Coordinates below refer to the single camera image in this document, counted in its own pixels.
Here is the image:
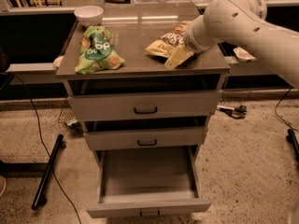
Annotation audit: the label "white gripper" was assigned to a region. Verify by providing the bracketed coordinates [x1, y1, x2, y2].
[164, 16, 218, 69]

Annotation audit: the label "brown chip bag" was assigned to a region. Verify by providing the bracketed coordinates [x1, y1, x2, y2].
[145, 21, 191, 58]

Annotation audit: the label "grey drawer cabinet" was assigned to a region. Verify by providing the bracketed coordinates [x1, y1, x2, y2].
[57, 3, 230, 153]

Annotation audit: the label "grey middle drawer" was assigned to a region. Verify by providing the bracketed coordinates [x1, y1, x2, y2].
[84, 116, 207, 150]

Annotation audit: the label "grey drawer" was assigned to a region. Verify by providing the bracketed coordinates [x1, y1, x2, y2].
[84, 116, 207, 150]
[87, 147, 211, 218]
[69, 74, 221, 121]

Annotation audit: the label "green snack bag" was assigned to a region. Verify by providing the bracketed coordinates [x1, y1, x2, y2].
[75, 26, 124, 75]

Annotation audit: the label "grey top drawer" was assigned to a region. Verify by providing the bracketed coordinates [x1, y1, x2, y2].
[69, 74, 221, 121]

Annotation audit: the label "grey bottom drawer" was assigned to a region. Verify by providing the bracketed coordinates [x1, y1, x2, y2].
[87, 147, 211, 218]

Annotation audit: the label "white foam container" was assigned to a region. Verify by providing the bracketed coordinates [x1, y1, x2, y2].
[233, 47, 256, 62]

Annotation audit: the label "white bowl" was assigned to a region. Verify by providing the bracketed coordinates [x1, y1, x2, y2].
[74, 6, 104, 27]

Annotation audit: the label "black right stand leg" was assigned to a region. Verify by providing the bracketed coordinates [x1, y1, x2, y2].
[286, 129, 299, 161]

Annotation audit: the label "black handled scissors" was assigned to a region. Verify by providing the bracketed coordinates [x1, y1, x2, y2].
[217, 105, 247, 119]

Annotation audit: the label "black right cable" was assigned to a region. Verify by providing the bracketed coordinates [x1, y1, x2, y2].
[274, 87, 299, 133]

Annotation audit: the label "wire mesh basket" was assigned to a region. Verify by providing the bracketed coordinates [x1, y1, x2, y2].
[58, 99, 83, 135]

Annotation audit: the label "black floor cable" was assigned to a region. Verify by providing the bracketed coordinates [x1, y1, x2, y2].
[0, 72, 82, 224]

